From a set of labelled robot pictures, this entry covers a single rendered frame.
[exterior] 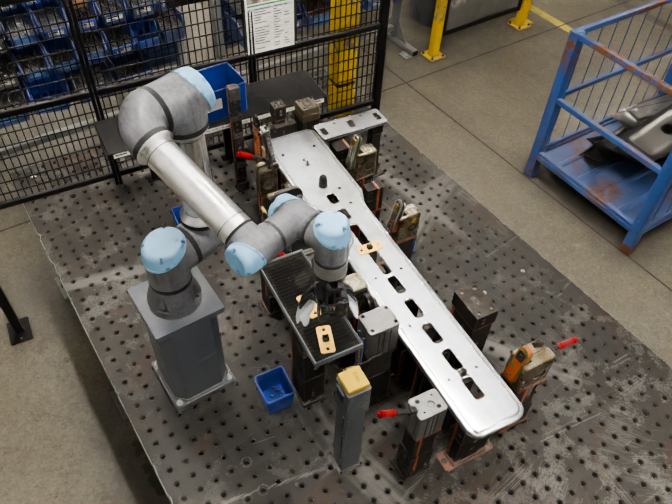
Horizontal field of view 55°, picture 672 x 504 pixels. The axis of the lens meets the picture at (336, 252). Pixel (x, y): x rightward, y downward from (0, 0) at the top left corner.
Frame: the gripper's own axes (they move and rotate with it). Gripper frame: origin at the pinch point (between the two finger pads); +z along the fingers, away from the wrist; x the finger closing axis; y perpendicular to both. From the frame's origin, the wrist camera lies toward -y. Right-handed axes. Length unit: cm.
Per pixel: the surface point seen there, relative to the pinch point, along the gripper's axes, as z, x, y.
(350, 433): 32.7, 4.2, 15.9
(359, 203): 26, 25, -65
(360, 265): 25.8, 18.5, -36.7
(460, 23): 107, 165, -325
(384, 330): 15.0, 17.0, -3.5
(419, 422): 21.3, 20.4, 21.6
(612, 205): 106, 183, -124
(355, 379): 9.8, 4.9, 13.1
